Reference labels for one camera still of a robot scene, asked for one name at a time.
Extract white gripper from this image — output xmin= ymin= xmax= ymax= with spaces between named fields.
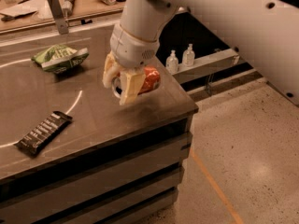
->
xmin=102 ymin=23 xmax=159 ymax=105

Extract red coke can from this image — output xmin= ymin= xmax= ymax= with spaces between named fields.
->
xmin=111 ymin=66 xmax=162 ymax=99

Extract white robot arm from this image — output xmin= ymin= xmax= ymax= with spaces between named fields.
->
xmin=103 ymin=0 xmax=299 ymax=105

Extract left clear sanitizer bottle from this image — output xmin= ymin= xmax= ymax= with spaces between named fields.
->
xmin=165 ymin=50 xmax=178 ymax=74

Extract clear sanitizer bottle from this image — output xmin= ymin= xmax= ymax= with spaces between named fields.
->
xmin=182 ymin=44 xmax=195 ymax=66
xmin=165 ymin=50 xmax=178 ymax=74

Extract green chip bag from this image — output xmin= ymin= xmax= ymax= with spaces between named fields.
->
xmin=31 ymin=44 xmax=89 ymax=74

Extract right clear sanitizer bottle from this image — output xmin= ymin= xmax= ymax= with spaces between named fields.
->
xmin=182 ymin=44 xmax=195 ymax=66

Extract dark cabinet with drawers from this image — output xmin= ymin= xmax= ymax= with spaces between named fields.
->
xmin=0 ymin=26 xmax=197 ymax=224

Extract caulk tube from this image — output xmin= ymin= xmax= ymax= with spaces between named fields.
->
xmin=62 ymin=0 xmax=75 ymax=16

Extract white paper sheets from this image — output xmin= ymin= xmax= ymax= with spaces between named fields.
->
xmin=0 ymin=0 xmax=51 ymax=19

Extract black snack bar wrapper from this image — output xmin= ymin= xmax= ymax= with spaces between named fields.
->
xmin=14 ymin=111 xmax=73 ymax=156

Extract left metal bracket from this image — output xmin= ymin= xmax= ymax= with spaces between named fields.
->
xmin=47 ymin=0 xmax=68 ymax=35

